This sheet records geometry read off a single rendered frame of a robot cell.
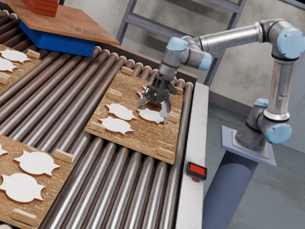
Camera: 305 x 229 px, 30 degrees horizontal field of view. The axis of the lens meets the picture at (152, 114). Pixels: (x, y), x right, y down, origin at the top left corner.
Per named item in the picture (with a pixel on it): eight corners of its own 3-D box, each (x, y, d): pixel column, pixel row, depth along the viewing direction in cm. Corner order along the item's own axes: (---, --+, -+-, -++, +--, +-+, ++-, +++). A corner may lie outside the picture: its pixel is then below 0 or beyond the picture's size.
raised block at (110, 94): (120, 100, 247) (121, 94, 246) (119, 102, 245) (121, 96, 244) (106, 95, 247) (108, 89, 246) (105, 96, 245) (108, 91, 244)
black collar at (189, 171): (205, 171, 216) (207, 168, 215) (205, 180, 209) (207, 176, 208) (187, 164, 216) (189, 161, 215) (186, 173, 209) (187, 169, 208)
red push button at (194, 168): (204, 171, 215) (205, 168, 215) (203, 178, 210) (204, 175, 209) (189, 166, 215) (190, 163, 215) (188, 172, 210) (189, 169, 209)
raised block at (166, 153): (171, 158, 211) (174, 151, 210) (171, 160, 209) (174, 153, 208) (156, 152, 211) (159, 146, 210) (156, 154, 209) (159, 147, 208)
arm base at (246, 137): (264, 143, 281) (273, 126, 277) (262, 155, 267) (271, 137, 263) (236, 130, 283) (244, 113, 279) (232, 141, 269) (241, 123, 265)
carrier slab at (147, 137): (178, 126, 248) (179, 123, 248) (173, 165, 210) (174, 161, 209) (103, 97, 247) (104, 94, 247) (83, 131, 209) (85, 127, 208)
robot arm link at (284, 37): (278, 130, 267) (295, 18, 241) (291, 146, 255) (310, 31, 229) (254, 132, 265) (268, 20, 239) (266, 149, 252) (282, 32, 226)
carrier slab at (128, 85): (182, 97, 288) (183, 95, 287) (178, 125, 249) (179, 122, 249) (117, 72, 287) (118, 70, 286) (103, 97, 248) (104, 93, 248)
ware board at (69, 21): (80, 12, 331) (81, 9, 330) (119, 45, 294) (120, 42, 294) (-3, -7, 301) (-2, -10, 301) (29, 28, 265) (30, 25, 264)
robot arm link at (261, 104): (263, 121, 278) (275, 97, 273) (274, 136, 267) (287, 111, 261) (242, 116, 274) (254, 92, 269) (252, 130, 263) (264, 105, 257)
